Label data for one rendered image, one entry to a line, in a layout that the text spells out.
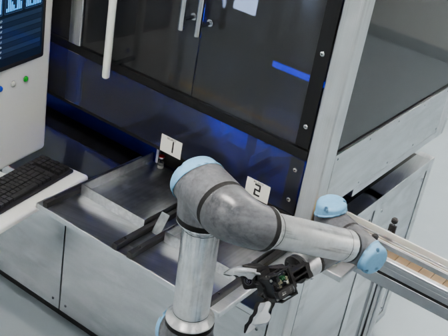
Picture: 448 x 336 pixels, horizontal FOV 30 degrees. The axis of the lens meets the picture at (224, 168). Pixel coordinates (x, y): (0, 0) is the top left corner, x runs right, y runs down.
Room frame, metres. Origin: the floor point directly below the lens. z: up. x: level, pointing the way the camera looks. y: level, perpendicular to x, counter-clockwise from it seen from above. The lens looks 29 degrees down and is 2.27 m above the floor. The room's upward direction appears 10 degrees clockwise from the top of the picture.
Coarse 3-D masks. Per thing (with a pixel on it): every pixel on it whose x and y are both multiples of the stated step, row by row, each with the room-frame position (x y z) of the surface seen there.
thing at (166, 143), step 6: (162, 138) 2.39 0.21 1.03; (168, 138) 2.37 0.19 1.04; (162, 144) 2.38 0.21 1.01; (168, 144) 2.37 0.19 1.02; (174, 144) 2.36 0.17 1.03; (180, 144) 2.35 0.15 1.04; (162, 150) 2.38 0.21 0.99; (168, 150) 2.37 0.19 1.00; (174, 150) 2.36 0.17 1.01; (180, 150) 2.34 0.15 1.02; (174, 156) 2.36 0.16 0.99; (180, 156) 2.34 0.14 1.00
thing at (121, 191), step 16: (144, 160) 2.46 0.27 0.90; (112, 176) 2.33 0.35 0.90; (128, 176) 2.37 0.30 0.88; (144, 176) 2.39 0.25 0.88; (160, 176) 2.41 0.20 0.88; (96, 192) 2.18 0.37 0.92; (112, 192) 2.25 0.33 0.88; (128, 192) 2.27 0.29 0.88; (144, 192) 2.29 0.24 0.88; (160, 192) 2.30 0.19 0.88; (112, 208) 2.14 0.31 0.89; (128, 208) 2.18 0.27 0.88; (144, 208) 2.19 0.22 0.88; (160, 208) 2.21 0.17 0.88; (144, 224) 2.08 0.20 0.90
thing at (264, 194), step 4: (248, 176) 2.21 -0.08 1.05; (248, 180) 2.21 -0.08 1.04; (252, 180) 2.20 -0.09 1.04; (256, 180) 2.19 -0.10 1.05; (248, 184) 2.21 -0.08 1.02; (252, 184) 2.20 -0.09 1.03; (260, 184) 2.18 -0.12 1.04; (264, 184) 2.18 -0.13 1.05; (248, 188) 2.20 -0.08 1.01; (252, 188) 2.20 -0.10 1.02; (256, 188) 2.19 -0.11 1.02; (264, 188) 2.18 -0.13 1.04; (268, 188) 2.17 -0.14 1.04; (248, 192) 2.20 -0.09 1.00; (252, 192) 2.20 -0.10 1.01; (256, 192) 2.19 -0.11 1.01; (260, 192) 2.18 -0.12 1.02; (264, 192) 2.17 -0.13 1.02; (268, 192) 2.17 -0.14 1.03; (256, 196) 2.19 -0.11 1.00; (260, 196) 2.18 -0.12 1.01; (264, 196) 2.17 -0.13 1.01; (268, 196) 2.17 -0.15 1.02; (260, 200) 2.18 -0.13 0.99; (264, 200) 2.17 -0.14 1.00
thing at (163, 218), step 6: (162, 216) 2.09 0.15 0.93; (168, 216) 2.09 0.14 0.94; (156, 222) 2.09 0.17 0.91; (162, 222) 2.08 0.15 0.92; (156, 228) 2.07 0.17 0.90; (162, 228) 2.07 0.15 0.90; (150, 234) 2.06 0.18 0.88; (156, 234) 2.06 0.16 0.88; (138, 240) 2.02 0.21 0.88; (144, 240) 2.02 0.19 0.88; (132, 246) 1.98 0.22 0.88
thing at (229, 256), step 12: (180, 228) 2.09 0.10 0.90; (168, 240) 2.03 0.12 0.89; (180, 240) 2.01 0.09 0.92; (228, 252) 2.04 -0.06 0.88; (240, 252) 2.05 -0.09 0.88; (252, 252) 2.06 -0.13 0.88; (264, 252) 2.02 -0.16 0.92; (216, 264) 1.94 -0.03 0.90; (228, 264) 1.98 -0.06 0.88; (240, 264) 1.99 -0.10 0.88; (228, 276) 1.91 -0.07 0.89
